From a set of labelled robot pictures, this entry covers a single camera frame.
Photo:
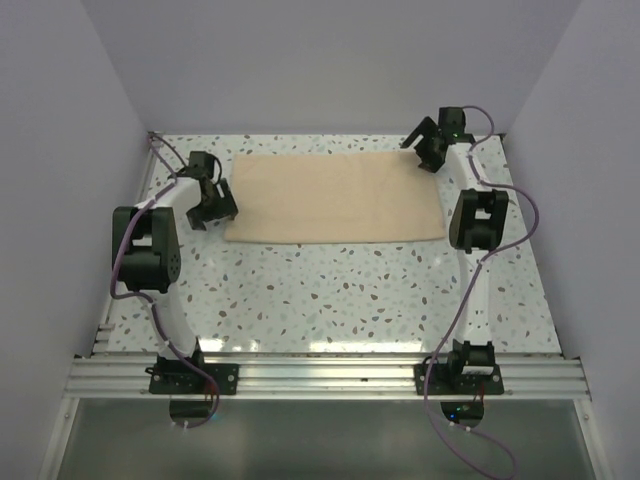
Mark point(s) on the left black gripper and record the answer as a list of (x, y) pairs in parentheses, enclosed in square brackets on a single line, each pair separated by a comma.
[(198, 217)]

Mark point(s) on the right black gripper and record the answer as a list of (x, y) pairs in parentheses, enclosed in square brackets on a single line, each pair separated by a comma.
[(427, 128)]

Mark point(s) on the beige cloth wrap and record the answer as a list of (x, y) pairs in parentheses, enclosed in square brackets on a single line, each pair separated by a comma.
[(376, 197)]

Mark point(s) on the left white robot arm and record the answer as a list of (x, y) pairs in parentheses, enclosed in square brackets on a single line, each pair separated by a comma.
[(147, 263)]

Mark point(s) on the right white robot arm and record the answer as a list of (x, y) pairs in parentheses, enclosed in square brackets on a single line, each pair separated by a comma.
[(465, 362)]

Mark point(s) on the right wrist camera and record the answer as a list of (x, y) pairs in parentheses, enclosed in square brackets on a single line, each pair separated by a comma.
[(452, 120)]

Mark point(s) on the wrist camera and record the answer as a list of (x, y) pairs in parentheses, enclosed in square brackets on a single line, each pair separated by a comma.
[(204, 165), (452, 120)]

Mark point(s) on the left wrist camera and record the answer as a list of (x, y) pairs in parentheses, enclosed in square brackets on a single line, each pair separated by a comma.
[(204, 165)]

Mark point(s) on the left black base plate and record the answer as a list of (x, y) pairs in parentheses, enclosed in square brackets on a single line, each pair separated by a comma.
[(172, 377)]

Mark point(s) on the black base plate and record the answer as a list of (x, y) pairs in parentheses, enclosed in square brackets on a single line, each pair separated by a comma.
[(172, 377), (444, 383)]

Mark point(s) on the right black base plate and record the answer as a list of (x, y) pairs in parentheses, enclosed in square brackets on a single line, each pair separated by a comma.
[(444, 383)]

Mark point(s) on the aluminium rail frame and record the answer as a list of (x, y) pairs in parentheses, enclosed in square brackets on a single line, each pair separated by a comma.
[(326, 377)]

